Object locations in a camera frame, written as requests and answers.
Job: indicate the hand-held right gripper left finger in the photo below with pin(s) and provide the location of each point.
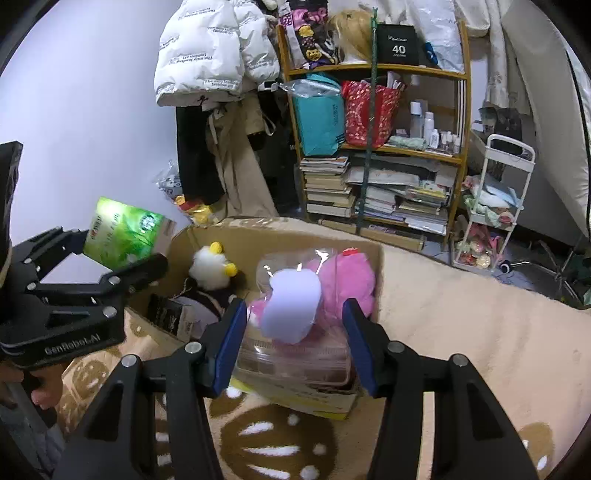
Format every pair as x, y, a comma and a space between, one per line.
228, 341

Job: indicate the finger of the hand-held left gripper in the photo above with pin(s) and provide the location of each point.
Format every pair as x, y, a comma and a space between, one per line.
134, 274
51, 244

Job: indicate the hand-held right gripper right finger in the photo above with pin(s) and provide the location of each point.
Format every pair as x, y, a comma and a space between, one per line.
360, 346

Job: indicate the green tissue pack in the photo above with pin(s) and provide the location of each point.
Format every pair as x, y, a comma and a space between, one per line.
120, 230

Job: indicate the pink plush toy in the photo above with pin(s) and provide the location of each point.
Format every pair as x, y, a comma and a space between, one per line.
346, 281

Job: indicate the purple puff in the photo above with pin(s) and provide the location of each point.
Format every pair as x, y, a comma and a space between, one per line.
291, 304

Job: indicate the white plush duck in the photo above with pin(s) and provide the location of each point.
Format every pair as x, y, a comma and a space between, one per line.
210, 267

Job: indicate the printed cardboard box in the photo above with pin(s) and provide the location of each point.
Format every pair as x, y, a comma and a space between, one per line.
240, 240

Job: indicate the yellow red soft toy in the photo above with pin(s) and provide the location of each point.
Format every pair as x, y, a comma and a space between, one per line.
198, 212

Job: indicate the person's left hand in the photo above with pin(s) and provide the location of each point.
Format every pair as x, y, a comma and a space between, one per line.
46, 387

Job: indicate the small purple doll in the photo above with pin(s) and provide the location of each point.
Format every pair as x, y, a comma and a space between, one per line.
203, 307

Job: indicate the black patterned packet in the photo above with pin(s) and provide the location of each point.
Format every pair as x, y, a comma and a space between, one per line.
164, 314

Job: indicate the printed clear plastic bag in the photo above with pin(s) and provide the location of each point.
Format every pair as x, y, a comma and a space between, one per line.
168, 180

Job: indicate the beige patterned blanket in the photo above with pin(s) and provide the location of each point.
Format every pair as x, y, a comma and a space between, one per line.
461, 332

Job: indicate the black hanging garment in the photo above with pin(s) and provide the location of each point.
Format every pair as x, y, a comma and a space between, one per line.
279, 170
198, 157

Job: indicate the beige coat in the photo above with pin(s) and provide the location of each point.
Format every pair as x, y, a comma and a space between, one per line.
240, 175

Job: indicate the pile of magazines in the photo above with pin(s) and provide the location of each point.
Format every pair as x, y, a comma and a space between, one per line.
411, 198

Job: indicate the stack of thick books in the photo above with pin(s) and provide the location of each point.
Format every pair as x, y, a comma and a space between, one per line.
328, 189

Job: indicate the white trolley cart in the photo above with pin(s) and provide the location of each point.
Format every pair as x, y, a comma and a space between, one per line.
494, 203

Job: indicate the black folding stand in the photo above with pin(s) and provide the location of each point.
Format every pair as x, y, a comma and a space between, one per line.
554, 272

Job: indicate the green pole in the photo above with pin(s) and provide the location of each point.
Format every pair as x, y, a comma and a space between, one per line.
369, 138

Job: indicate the light green pouch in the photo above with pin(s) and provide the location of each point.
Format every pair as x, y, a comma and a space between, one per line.
408, 143

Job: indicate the group of cosmetic bottles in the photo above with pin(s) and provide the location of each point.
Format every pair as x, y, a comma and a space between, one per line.
429, 127

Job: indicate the red patterned bag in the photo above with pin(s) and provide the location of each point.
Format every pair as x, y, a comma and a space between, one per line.
358, 115

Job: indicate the teal bag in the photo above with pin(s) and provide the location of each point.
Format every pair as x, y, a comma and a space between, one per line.
318, 117

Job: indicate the white puffer jacket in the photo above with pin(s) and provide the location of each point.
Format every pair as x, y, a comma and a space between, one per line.
203, 50

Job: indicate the wooden shelf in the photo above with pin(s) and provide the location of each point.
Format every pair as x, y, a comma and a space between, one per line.
464, 92

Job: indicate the colourful patterned cloth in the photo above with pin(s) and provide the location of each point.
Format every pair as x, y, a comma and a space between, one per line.
309, 37

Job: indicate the black box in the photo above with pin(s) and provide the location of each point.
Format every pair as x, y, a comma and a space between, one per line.
397, 46

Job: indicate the floral curtain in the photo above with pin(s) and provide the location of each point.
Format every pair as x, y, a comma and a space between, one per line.
503, 69

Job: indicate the white quilted duvet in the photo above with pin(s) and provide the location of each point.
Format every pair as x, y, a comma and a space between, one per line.
554, 101

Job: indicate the blonde wig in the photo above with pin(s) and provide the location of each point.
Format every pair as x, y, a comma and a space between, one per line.
351, 32

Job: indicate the white plastic bag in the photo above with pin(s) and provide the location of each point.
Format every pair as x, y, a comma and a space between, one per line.
441, 32

